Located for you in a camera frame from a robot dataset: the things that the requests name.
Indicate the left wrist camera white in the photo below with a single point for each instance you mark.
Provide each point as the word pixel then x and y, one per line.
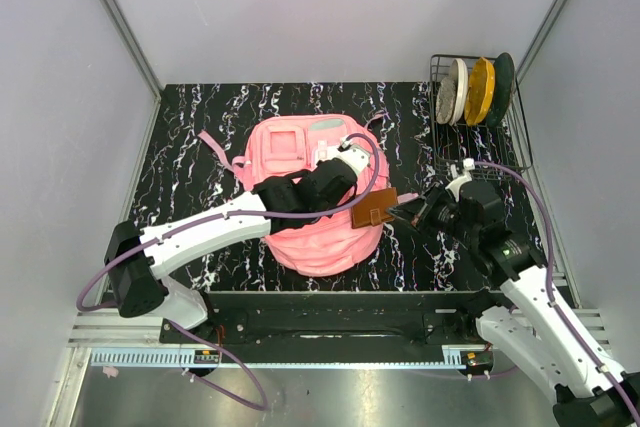
pixel 355 156

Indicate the yellow plate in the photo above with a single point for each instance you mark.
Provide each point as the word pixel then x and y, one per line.
pixel 482 82

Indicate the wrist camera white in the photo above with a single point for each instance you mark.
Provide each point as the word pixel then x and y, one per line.
pixel 355 156
pixel 460 174

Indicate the black wire dish rack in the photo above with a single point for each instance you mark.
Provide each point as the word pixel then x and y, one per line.
pixel 506 142

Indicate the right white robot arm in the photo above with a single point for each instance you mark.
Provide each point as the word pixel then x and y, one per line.
pixel 546 341

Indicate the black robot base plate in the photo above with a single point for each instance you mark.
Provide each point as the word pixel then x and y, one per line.
pixel 413 317

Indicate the white grey plate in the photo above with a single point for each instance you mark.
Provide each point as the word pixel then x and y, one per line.
pixel 452 93

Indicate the dark green plate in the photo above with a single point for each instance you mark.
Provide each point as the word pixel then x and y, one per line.
pixel 504 83

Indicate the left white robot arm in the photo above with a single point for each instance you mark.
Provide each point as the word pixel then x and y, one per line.
pixel 139 263

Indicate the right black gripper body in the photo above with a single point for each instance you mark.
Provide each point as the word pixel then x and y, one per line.
pixel 441 212

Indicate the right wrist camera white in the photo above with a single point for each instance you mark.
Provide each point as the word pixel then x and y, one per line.
pixel 460 174

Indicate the brown leather wallet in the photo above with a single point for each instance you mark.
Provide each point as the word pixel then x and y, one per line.
pixel 372 210

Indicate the pink student backpack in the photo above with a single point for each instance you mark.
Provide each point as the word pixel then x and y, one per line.
pixel 292 146

